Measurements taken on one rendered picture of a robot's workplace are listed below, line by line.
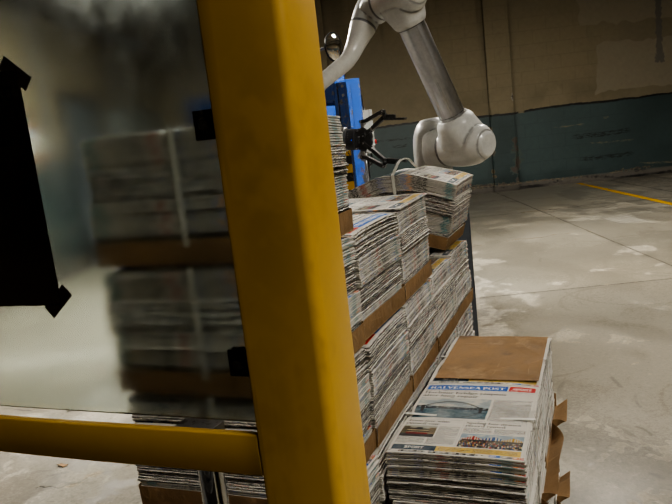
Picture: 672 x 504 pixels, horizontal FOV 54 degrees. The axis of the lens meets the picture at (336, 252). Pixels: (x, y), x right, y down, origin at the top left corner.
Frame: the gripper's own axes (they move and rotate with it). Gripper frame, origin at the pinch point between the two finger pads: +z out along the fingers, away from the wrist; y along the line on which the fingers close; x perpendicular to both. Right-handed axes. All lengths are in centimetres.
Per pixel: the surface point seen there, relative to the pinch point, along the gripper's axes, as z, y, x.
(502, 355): 41, 57, 48
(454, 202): 20.9, 19.8, 14.9
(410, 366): 22, 51, 77
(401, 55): -244, -91, -882
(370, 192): -7.6, 17.0, 14.2
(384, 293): 20, 29, 90
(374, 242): 19, 17, 94
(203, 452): 23, 25, 168
